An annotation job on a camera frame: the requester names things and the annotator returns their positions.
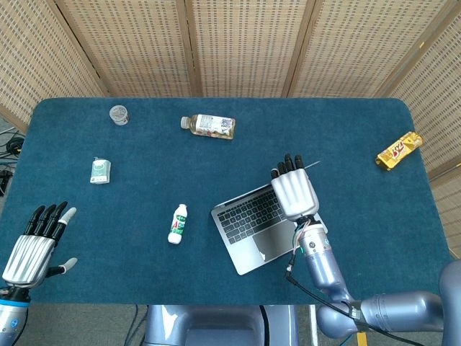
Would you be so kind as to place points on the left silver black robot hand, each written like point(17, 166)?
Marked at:
point(29, 256)

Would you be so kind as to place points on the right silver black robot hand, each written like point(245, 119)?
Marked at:
point(295, 194)

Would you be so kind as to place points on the silver laptop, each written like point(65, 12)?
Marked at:
point(252, 216)

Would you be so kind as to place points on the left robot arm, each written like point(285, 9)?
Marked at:
point(11, 320)

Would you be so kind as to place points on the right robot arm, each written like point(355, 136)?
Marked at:
point(324, 266)

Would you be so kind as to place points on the blue table mat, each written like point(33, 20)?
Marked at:
point(108, 252)

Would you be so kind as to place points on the tea bottle with white label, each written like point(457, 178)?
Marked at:
point(210, 125)

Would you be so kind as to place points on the green white tissue pack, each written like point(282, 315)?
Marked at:
point(100, 172)

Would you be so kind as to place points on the yellow snack packet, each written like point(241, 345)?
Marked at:
point(399, 151)

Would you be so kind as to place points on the white milk drink bottle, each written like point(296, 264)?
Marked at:
point(178, 225)

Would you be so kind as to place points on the white table leg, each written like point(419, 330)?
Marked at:
point(313, 324)

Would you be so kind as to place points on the grey robot torso base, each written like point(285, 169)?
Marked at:
point(216, 324)

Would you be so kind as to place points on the yellow floor tape strip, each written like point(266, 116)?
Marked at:
point(361, 340)

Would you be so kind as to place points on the clear plastic cup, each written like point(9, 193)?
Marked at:
point(119, 115)

